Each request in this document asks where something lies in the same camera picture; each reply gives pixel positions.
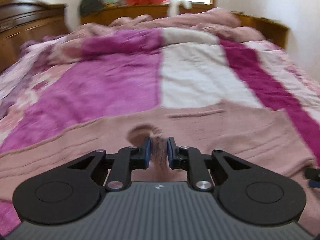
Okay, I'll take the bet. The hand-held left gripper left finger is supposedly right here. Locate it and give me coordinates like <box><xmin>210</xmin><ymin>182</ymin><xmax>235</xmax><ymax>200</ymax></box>
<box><xmin>66</xmin><ymin>136</ymin><xmax>152</xmax><ymax>192</ymax></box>

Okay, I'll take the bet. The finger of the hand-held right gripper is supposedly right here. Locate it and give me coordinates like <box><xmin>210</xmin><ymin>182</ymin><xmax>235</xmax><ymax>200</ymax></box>
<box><xmin>305</xmin><ymin>167</ymin><xmax>320</xmax><ymax>188</ymax></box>

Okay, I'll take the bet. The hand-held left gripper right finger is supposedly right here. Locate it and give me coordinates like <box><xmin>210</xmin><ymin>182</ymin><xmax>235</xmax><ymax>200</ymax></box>
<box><xmin>167</xmin><ymin>137</ymin><xmax>252</xmax><ymax>192</ymax></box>

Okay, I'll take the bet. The pink knit sweater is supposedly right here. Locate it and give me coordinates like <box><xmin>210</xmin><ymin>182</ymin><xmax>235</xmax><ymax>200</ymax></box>
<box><xmin>0</xmin><ymin>106</ymin><xmax>320</xmax><ymax>235</ymax></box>

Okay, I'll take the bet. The magenta white striped blanket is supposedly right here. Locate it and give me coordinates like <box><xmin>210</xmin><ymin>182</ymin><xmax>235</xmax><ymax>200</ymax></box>
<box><xmin>0</xmin><ymin>27</ymin><xmax>320</xmax><ymax>235</ymax></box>

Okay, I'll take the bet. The pink quilt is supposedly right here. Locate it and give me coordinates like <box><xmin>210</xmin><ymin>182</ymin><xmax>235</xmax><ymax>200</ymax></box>
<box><xmin>67</xmin><ymin>7</ymin><xmax>265</xmax><ymax>46</ymax></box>

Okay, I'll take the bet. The white plush toy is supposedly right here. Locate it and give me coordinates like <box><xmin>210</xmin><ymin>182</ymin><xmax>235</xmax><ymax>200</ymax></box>
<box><xmin>168</xmin><ymin>0</ymin><xmax>192</xmax><ymax>17</ymax></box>

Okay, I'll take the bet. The dark bag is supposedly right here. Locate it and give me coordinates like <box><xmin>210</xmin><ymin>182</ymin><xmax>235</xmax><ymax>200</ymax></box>
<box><xmin>79</xmin><ymin>0</ymin><xmax>105</xmax><ymax>18</ymax></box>

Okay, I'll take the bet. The wooden headboard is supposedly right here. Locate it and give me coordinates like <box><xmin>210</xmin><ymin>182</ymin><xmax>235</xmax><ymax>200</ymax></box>
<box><xmin>0</xmin><ymin>0</ymin><xmax>70</xmax><ymax>73</ymax></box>

